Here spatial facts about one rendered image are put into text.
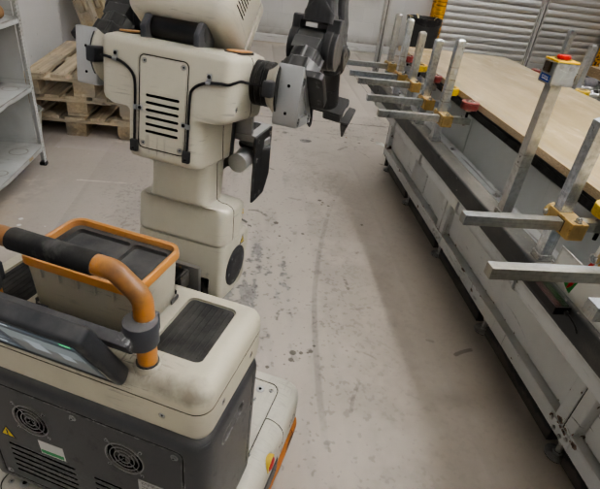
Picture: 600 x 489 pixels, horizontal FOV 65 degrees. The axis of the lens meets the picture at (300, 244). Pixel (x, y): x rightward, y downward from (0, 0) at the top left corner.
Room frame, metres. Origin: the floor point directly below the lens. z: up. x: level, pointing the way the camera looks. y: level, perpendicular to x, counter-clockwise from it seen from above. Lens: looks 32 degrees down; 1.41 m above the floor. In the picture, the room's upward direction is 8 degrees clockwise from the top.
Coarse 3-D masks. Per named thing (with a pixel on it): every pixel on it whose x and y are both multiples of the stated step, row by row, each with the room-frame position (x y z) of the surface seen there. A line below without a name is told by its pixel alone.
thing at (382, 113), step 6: (378, 114) 2.13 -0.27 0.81; (384, 114) 2.13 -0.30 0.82; (390, 114) 2.13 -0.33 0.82; (396, 114) 2.14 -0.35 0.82; (402, 114) 2.14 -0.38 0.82; (408, 114) 2.15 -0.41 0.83; (414, 114) 2.15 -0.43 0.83; (420, 114) 2.16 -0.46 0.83; (426, 114) 2.16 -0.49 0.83; (432, 114) 2.17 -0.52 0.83; (438, 114) 2.18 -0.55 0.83; (420, 120) 2.16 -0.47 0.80; (426, 120) 2.16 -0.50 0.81; (432, 120) 2.17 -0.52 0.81; (438, 120) 2.17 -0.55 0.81; (456, 120) 2.18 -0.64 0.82; (462, 120) 2.19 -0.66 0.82; (468, 120) 2.19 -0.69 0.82
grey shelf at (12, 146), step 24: (0, 0) 2.81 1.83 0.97; (0, 24) 2.58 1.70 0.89; (0, 48) 2.81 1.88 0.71; (24, 48) 2.81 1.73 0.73; (0, 72) 2.80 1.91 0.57; (24, 72) 2.82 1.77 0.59; (0, 96) 2.55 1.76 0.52; (24, 96) 2.82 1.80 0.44; (0, 120) 2.79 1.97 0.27; (24, 120) 2.81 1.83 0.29; (0, 144) 2.75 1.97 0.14; (24, 144) 2.80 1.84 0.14; (0, 168) 2.42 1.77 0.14; (24, 168) 2.51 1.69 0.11
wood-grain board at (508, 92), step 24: (480, 72) 2.99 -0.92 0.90; (504, 72) 3.10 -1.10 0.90; (528, 72) 3.22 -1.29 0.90; (480, 96) 2.36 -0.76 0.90; (504, 96) 2.43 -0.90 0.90; (528, 96) 2.50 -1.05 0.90; (576, 96) 2.66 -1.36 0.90; (504, 120) 1.98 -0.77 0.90; (528, 120) 2.03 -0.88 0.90; (552, 120) 2.08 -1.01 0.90; (576, 120) 2.14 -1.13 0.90; (552, 144) 1.74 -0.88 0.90; (576, 144) 1.78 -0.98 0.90
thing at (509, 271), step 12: (492, 264) 0.90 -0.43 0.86; (504, 264) 0.91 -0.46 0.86; (516, 264) 0.92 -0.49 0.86; (528, 264) 0.92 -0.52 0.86; (540, 264) 0.93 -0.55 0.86; (552, 264) 0.94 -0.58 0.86; (492, 276) 0.89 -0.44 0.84; (504, 276) 0.89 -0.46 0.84; (516, 276) 0.90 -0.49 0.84; (528, 276) 0.90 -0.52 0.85; (540, 276) 0.90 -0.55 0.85; (552, 276) 0.91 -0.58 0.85; (564, 276) 0.91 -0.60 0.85; (576, 276) 0.92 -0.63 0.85; (588, 276) 0.92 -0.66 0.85
